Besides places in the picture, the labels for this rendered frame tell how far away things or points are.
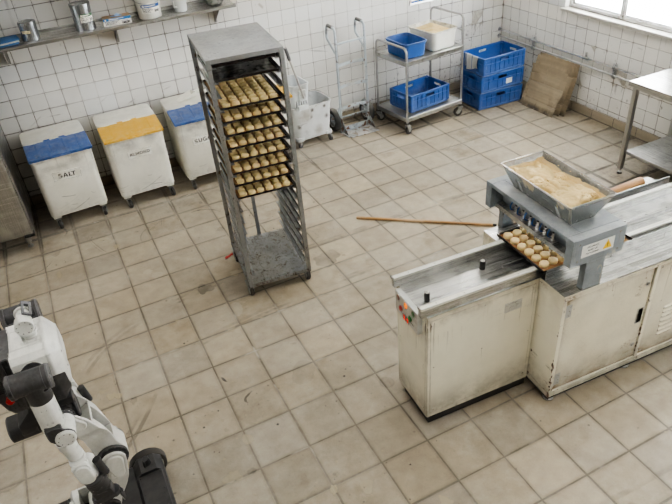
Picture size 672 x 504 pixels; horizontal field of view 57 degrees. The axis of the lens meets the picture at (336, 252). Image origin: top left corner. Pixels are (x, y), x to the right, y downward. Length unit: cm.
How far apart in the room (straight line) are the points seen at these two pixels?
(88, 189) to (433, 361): 384
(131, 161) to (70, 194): 61
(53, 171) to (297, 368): 300
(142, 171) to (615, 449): 452
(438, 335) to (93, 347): 254
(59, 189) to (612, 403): 474
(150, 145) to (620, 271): 418
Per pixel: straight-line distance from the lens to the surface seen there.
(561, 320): 350
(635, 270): 368
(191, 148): 619
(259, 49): 397
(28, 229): 598
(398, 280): 336
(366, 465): 364
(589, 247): 329
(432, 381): 352
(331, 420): 384
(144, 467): 362
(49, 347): 266
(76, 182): 611
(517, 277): 340
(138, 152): 607
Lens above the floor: 294
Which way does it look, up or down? 35 degrees down
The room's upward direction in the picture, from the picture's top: 5 degrees counter-clockwise
